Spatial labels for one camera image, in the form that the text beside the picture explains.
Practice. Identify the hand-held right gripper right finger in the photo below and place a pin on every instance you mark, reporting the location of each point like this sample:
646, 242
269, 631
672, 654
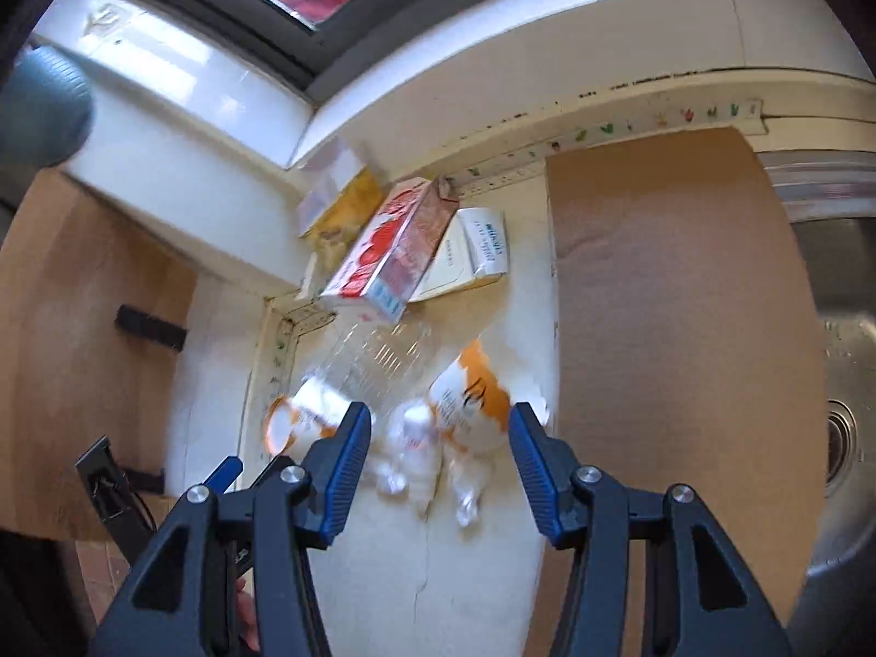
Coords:
534, 472

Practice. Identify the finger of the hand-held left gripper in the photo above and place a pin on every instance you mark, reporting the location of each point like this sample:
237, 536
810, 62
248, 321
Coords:
222, 473

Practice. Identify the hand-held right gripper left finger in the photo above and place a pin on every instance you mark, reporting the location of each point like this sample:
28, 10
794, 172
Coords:
342, 472

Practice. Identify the white orange cup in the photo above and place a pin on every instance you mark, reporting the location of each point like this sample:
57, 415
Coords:
308, 410

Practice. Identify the clear plastic wrap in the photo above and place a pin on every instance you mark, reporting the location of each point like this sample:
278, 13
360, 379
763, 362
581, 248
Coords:
410, 452

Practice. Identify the orange white packet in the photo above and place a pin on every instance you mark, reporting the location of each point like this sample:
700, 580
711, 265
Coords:
472, 397

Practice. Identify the clear plastic bottle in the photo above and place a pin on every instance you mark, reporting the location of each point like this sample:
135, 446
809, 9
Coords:
369, 356

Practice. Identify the red juice carton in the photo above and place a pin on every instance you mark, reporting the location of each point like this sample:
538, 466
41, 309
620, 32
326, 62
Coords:
383, 253

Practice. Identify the white carton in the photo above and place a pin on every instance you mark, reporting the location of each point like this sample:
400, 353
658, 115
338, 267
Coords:
479, 246

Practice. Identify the yellow snack box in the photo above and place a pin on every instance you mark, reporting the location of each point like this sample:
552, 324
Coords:
349, 212

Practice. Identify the brown cardboard sheet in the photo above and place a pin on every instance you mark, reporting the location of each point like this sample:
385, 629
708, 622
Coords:
684, 321

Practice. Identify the wooden cutting board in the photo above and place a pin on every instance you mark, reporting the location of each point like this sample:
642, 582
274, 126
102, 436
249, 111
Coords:
68, 321

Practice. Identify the patterned sealing tape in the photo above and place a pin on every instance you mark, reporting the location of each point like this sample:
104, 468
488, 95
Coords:
616, 124

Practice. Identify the stainless steel sink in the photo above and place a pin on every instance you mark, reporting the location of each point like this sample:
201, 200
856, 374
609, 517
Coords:
848, 287

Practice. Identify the blue-grey utensil holder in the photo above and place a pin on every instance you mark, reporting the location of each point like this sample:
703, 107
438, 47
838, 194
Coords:
41, 109

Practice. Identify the dark framed window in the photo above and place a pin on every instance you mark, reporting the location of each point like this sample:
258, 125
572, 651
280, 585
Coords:
239, 27

